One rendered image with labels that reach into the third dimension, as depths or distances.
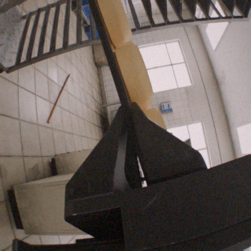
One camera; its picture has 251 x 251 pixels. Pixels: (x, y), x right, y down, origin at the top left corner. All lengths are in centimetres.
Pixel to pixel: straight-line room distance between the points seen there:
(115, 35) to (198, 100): 510
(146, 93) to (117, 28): 6
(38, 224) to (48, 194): 23
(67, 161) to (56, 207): 76
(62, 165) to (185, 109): 378
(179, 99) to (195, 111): 51
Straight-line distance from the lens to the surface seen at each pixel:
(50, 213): 128
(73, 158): 190
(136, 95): 15
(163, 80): 538
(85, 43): 127
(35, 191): 130
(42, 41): 147
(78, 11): 156
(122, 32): 17
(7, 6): 113
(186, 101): 519
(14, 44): 167
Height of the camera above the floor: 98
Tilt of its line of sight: 6 degrees down
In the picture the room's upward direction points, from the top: 78 degrees clockwise
